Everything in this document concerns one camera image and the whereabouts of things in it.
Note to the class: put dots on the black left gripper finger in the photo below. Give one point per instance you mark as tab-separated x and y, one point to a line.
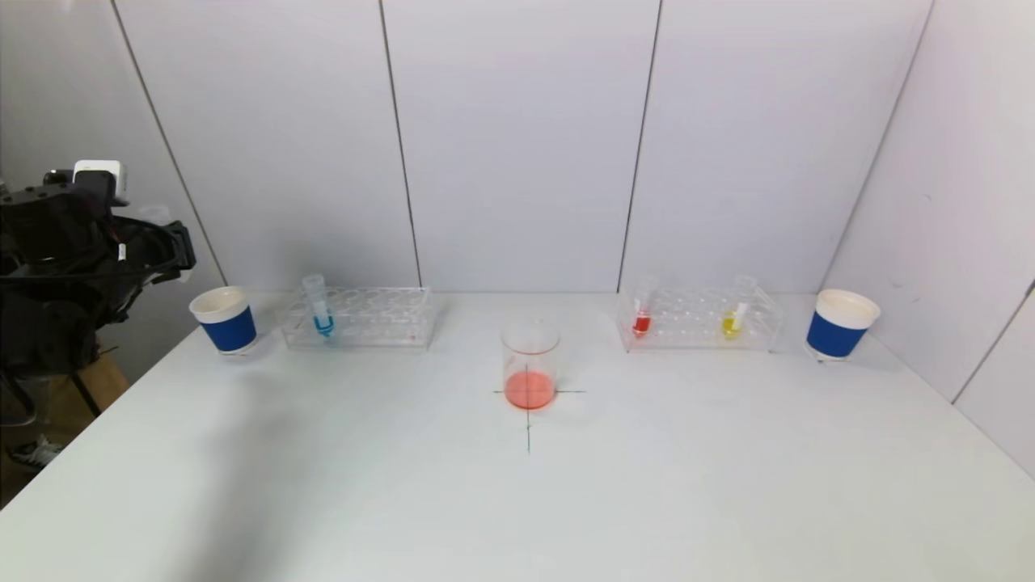
179	246

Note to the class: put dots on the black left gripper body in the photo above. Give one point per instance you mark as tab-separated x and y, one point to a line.
179	245

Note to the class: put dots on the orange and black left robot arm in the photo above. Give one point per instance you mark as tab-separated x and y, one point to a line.
40	331

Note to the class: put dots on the test tube with blue liquid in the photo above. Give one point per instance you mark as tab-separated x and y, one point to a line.
323	325

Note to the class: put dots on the clear acrylic test tube rack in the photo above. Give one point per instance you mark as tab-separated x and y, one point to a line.
687	320
372	320

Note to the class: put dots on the clear glass beaker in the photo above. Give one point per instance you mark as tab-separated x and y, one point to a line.
530	390

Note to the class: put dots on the test tube with red liquid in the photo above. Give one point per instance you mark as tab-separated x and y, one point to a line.
641	325

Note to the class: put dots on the test tube with yellow liquid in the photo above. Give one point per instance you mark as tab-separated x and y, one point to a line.
730	326

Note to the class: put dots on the white paper cup blue band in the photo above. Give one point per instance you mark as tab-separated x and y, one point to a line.
833	336
229	331

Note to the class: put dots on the black metal stand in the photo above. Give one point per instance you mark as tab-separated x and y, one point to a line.
87	396

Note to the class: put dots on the black and white shoe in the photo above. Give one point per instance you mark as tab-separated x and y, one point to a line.
36	454

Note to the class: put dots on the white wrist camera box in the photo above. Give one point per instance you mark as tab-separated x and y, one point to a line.
101	174

